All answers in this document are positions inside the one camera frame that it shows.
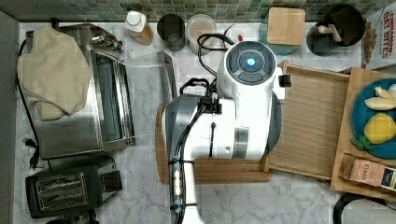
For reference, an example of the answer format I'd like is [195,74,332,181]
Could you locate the cinnamon oat bites cereal box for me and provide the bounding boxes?
[363,3,396,69]

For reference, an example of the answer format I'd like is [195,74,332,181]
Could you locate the wooden utensil handle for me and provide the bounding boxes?
[318,24,342,42]

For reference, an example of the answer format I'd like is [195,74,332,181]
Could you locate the beige cloth towel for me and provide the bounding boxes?
[17,26,91,120]

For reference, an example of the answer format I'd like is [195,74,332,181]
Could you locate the black two-slot toaster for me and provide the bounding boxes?
[25,157,122,218]

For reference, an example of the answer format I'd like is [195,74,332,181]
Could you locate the dark grey cup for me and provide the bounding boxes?
[157,14,185,51]

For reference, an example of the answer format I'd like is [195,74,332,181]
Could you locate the banana slice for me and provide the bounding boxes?
[364,97,396,111]

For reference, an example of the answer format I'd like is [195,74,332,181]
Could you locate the yellow lemon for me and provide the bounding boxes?
[364,113,395,144]

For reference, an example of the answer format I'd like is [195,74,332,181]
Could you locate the stash tea box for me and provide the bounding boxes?
[338,155,395,191]

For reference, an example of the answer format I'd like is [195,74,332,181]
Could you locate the bottle with white cap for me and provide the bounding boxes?
[124,11,153,45]

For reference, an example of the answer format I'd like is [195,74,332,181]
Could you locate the white bowl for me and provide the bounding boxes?
[224,24,258,44]

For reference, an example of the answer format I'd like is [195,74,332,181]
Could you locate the round wooden cutting board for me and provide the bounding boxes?
[155,104,272,185]

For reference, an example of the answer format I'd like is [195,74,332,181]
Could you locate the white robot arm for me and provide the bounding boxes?
[160,41,285,224]

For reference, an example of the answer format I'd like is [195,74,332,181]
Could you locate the wooden drawer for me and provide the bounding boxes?
[265,61,349,181]

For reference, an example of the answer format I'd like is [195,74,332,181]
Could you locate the stainless steel toaster oven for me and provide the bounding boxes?
[25,23,177,161]

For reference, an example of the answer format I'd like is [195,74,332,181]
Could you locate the black utensil holder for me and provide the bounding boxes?
[306,4,366,56]

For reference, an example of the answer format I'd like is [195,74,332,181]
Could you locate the teal plate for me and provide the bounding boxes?
[350,78,396,160]

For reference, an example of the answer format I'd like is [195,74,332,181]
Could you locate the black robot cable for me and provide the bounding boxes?
[168,33,235,224]

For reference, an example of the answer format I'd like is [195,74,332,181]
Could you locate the teal canister with wooden lid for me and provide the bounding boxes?
[259,7,305,55]

